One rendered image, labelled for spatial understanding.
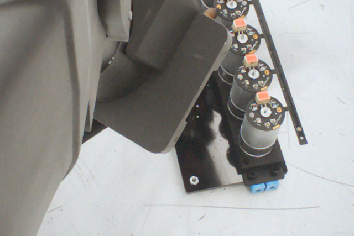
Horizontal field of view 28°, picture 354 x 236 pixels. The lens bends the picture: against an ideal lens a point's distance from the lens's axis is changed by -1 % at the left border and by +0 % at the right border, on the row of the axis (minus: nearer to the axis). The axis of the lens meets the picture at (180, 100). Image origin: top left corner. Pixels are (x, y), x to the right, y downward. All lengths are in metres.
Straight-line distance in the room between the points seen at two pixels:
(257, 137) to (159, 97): 0.15
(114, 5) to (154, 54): 0.13
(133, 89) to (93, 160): 0.19
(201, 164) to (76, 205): 0.09
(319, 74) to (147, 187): 0.16
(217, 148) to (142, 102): 0.18
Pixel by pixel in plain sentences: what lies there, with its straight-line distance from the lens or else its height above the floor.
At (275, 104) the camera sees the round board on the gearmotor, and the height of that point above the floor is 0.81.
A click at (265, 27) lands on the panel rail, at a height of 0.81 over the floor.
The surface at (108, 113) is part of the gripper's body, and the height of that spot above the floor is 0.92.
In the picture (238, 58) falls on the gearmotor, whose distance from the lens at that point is 0.48.
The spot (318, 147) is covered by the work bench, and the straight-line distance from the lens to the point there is 0.52.
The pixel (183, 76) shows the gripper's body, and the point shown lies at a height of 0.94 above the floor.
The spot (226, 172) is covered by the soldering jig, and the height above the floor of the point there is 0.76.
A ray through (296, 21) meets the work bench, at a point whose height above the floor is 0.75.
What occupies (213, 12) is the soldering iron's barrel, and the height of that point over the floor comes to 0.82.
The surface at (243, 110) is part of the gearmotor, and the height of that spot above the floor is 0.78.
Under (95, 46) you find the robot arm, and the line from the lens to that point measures 0.17.
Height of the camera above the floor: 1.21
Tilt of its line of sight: 62 degrees down
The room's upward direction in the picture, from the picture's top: 6 degrees clockwise
